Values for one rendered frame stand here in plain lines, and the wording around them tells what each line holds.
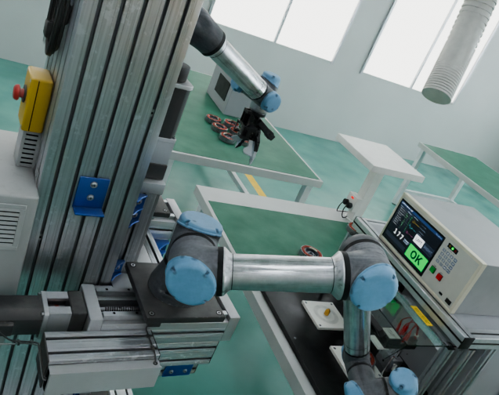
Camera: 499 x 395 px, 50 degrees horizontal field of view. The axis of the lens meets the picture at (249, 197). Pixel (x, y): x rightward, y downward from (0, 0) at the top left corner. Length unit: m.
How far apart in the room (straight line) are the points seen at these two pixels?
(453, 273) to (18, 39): 5.00
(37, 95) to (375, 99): 6.50
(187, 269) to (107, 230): 0.33
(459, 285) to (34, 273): 1.28
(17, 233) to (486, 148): 8.48
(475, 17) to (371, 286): 2.11
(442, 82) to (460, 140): 5.90
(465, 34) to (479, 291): 1.58
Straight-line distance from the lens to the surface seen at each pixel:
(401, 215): 2.07
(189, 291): 1.23
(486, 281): 1.90
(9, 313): 1.37
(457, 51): 3.07
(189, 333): 1.52
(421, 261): 1.98
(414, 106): 8.00
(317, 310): 2.15
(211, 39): 1.68
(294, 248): 2.55
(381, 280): 1.26
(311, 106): 7.09
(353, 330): 1.55
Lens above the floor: 1.90
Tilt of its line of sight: 24 degrees down
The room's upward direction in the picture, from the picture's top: 23 degrees clockwise
